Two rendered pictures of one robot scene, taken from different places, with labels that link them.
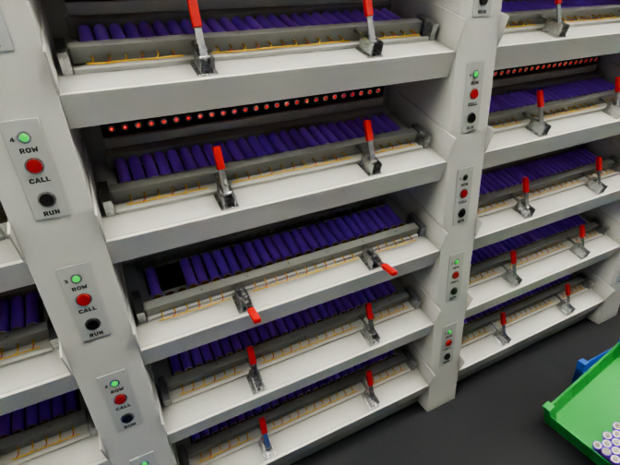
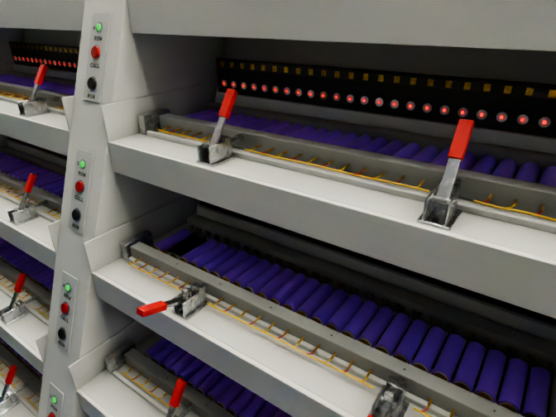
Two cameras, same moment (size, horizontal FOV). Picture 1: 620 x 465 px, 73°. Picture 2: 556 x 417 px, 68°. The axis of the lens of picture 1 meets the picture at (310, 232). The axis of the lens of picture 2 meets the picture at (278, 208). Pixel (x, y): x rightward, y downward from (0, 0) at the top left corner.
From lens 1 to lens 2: 0.56 m
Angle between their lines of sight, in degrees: 56
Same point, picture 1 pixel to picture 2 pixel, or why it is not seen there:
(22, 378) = (46, 236)
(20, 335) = not seen: hidden behind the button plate
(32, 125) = (105, 18)
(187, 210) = (180, 151)
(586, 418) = not seen: outside the picture
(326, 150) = (390, 163)
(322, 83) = (372, 21)
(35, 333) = not seen: hidden behind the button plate
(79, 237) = (97, 127)
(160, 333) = (117, 273)
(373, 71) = (481, 11)
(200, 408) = (115, 400)
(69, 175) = (109, 69)
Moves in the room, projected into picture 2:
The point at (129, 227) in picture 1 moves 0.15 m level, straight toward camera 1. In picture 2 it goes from (134, 142) to (19, 127)
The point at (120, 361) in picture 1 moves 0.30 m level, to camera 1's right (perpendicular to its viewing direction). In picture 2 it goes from (79, 269) to (119, 387)
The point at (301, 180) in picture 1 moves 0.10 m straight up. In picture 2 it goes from (316, 181) to (336, 85)
